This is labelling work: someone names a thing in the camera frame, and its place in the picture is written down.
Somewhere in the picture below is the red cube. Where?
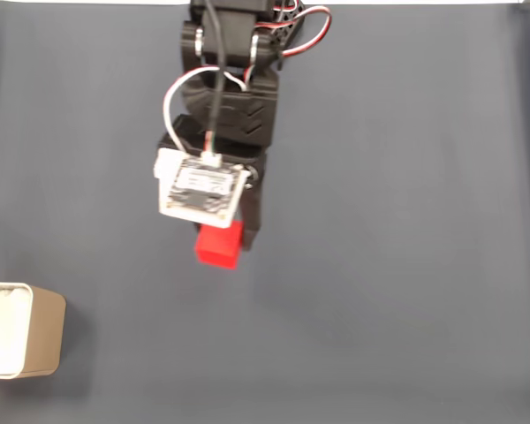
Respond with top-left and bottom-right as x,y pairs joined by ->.
193,220 -> 245,270

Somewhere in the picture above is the beige box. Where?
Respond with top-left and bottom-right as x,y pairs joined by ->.
0,282 -> 67,380

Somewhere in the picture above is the white camera circuit board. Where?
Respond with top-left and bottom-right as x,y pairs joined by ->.
153,148 -> 249,230

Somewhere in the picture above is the black camera cable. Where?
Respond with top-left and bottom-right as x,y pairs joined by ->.
204,0 -> 229,158

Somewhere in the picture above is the red white black servo cable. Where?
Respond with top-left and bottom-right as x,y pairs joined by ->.
271,0 -> 333,72

